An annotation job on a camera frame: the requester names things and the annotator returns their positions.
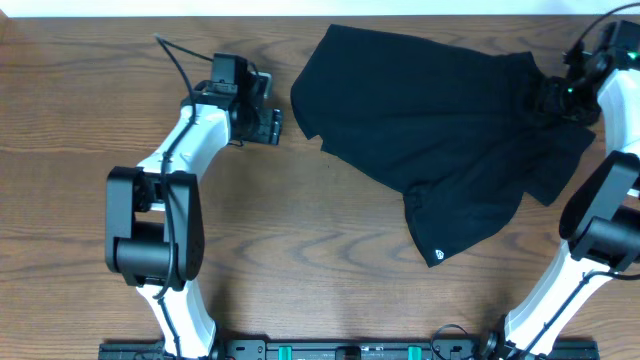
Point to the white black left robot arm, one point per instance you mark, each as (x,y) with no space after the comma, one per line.
(154,233)

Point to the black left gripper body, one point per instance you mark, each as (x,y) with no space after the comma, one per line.
(259,127)

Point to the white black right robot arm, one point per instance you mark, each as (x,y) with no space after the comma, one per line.
(599,234)

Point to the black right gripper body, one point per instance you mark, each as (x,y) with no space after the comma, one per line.
(572,102)

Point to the black shorts garment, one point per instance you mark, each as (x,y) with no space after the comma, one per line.
(453,130)

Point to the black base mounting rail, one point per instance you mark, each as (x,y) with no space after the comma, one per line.
(260,350)

